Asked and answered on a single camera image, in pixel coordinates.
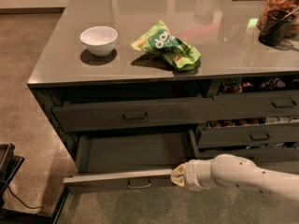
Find grey drawer cabinet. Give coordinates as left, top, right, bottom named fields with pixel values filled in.
left=28, top=0, right=299, bottom=193

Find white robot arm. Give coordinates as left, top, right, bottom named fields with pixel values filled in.
left=170, top=154, right=299, bottom=203

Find green snack bag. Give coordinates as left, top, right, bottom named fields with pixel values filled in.
left=131, top=21, right=201, bottom=71

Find glass jar of nuts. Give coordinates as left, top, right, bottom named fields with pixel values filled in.
left=257, top=0, right=299, bottom=37

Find dark mesh cup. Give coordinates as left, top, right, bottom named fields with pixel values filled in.
left=258, top=9, right=295, bottom=47

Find white ceramic bowl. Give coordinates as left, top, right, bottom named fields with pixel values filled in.
left=80, top=26, right=118, bottom=57

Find black cable on floor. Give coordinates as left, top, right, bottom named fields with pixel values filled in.
left=7, top=184, right=45, bottom=211

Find snack packets in top drawer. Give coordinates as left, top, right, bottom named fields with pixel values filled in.
left=220, top=76, right=299, bottom=93

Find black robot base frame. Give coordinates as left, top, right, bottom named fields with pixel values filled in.
left=0, top=143, right=68, bottom=224

